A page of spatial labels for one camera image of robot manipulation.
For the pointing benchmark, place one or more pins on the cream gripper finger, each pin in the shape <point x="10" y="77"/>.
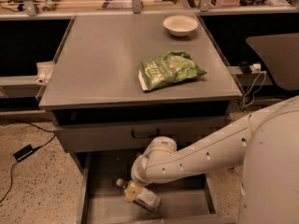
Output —
<point x="132" y="191"/>

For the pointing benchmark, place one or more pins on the clear plastic water bottle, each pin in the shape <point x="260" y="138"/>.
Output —
<point x="147" y="198"/>

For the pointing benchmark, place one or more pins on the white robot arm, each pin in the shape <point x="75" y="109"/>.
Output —
<point x="265" y="142"/>

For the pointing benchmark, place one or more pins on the grey open middle drawer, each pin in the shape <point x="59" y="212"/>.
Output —
<point x="186" y="201"/>

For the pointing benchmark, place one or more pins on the grey upper drawer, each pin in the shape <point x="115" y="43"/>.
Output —
<point x="111" y="136"/>

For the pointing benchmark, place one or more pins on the grey drawer cabinet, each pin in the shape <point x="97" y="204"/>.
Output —
<point x="96" y="77"/>

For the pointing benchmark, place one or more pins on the black power adapter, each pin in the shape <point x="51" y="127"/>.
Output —
<point x="23" y="153"/>

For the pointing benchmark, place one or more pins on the green chip bag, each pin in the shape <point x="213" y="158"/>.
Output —
<point x="168" y="69"/>

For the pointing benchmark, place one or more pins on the white bowl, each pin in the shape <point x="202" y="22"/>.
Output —
<point x="180" y="26"/>

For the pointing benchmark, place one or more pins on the white plug adapter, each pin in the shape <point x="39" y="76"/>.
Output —
<point x="256" y="67"/>

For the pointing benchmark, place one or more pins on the dark side table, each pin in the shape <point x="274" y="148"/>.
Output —
<point x="280" y="54"/>

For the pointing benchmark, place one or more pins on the black coiled tool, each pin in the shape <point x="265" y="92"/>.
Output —
<point x="50" y="5"/>

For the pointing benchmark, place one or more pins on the black drawer handle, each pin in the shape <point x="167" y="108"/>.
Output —
<point x="153" y="134"/>

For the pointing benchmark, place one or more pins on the white plastic bracket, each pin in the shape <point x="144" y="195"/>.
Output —
<point x="44" y="72"/>

